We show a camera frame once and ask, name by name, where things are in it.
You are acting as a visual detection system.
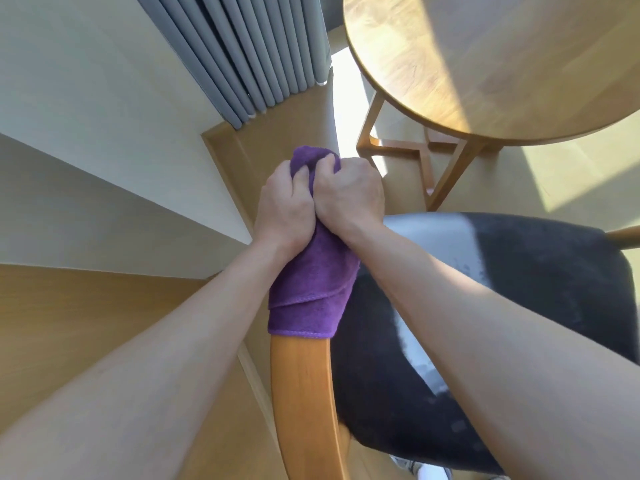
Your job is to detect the person's left hand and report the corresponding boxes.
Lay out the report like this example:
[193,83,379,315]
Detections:
[252,159,319,259]

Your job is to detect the person's right hand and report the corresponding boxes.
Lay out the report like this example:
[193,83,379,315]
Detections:
[312,153,386,245]

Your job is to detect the purple microfibre cloth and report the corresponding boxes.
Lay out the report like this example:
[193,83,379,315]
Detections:
[267,145,362,341]

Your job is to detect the wooden chair with black seat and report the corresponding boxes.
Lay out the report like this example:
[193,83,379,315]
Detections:
[269,212,640,480]

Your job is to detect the person's left forearm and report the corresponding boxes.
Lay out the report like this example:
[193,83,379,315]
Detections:
[0,239,296,480]

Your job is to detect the person's right forearm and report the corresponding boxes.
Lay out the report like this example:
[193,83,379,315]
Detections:
[347,222,640,480]

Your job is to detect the person's left white sneaker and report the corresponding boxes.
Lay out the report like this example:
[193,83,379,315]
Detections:
[389,454,426,478]

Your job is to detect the grey pleated curtain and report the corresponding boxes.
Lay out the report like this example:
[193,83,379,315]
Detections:
[132,0,333,131]

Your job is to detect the round wooden table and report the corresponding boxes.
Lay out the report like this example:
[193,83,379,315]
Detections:
[342,0,640,213]

